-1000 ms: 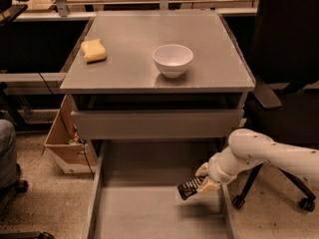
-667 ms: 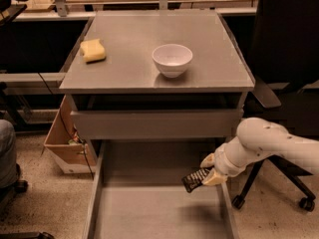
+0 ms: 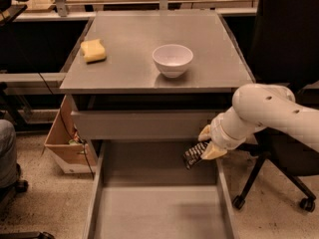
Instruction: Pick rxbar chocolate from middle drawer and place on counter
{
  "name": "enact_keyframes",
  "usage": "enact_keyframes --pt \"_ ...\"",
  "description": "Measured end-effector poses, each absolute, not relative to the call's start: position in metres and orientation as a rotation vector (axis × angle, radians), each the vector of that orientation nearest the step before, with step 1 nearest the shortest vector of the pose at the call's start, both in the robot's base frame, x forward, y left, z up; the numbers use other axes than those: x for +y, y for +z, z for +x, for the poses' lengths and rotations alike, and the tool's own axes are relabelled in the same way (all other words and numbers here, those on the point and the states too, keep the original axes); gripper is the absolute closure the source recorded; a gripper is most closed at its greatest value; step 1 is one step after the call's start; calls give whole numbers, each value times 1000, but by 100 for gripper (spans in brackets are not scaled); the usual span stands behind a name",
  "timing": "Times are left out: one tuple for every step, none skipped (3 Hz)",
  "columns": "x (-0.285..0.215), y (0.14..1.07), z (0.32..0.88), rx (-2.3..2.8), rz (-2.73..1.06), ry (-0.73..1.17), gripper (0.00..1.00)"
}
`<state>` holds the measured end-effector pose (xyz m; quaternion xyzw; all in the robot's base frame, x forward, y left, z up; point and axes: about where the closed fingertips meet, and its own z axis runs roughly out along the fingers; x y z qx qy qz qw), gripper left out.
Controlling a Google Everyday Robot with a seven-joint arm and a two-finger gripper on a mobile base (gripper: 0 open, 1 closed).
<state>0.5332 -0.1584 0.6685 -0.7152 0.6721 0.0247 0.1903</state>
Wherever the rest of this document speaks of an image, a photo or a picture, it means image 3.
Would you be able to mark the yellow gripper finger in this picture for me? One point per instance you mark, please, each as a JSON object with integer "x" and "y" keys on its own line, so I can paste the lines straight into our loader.
{"x": 213, "y": 151}
{"x": 204, "y": 134}

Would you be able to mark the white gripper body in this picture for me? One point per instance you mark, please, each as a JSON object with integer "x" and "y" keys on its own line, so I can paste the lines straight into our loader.
{"x": 217, "y": 132}

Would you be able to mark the black rxbar chocolate wrapper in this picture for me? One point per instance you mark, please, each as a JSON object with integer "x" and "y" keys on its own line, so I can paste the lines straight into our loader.
{"x": 193, "y": 155}

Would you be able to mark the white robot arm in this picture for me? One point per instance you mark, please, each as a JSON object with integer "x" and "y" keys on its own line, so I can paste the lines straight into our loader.
{"x": 254, "y": 108}

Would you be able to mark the top drawer front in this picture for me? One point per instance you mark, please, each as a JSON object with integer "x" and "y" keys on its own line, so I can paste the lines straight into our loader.
{"x": 138, "y": 125}

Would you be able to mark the open middle drawer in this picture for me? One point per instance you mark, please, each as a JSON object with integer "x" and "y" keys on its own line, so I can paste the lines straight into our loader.
{"x": 142, "y": 190}

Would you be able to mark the grey drawer cabinet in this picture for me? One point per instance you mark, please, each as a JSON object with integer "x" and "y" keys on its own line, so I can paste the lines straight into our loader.
{"x": 128, "y": 79}

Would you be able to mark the white bowl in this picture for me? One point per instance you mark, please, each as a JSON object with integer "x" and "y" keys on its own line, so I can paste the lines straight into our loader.
{"x": 172, "y": 60}

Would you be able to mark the black office chair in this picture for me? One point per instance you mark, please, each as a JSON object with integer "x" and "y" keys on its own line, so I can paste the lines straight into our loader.
{"x": 280, "y": 44}

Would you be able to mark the cardboard box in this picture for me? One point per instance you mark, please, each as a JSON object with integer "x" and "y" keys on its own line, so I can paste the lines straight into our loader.
{"x": 64, "y": 144}

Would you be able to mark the yellow sponge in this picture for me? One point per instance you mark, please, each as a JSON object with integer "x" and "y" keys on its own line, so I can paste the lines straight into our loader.
{"x": 93, "y": 51}

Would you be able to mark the person leg in jeans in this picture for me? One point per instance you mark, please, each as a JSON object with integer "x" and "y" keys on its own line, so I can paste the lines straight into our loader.
{"x": 8, "y": 154}

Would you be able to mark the black chair left edge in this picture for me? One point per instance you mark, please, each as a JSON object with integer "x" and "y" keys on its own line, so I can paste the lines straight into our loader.
{"x": 7, "y": 195}

